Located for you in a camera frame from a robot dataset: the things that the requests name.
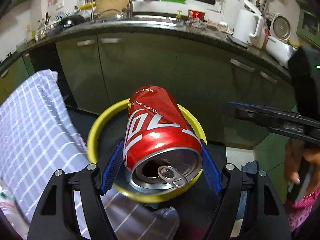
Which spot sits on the black wok on counter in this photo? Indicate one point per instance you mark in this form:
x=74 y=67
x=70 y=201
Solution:
x=71 y=20

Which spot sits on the wooden cutting board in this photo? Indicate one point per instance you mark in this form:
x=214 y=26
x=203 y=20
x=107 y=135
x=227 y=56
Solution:
x=103 y=5

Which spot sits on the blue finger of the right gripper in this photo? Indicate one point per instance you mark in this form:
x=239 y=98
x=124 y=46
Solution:
x=289 y=124

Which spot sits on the yellow rimmed trash bin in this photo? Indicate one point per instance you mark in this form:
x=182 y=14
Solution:
x=123 y=181

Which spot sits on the person right hand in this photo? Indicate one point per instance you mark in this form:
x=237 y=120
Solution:
x=301 y=169

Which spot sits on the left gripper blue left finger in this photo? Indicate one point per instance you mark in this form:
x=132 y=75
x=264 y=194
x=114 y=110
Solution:
x=55 y=214

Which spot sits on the green lower kitchen cabinets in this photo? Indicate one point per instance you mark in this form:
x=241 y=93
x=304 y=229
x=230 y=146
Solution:
x=97 y=70

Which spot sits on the white rice cooker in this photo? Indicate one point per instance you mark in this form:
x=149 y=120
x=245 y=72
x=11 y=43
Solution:
x=277 y=42

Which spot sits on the red cola can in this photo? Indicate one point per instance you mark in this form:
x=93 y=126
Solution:
x=160 y=151

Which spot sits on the steel sink basin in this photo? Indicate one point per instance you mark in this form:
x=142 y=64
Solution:
x=145 y=19

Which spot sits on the white electric kettle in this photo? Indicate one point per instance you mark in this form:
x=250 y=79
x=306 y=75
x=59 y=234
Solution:
x=250 y=26

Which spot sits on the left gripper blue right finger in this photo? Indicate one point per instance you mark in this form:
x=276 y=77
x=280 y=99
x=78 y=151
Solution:
x=264 y=214

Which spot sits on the blue checked tablecloth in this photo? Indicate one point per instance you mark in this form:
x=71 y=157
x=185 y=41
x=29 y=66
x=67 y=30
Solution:
x=37 y=138

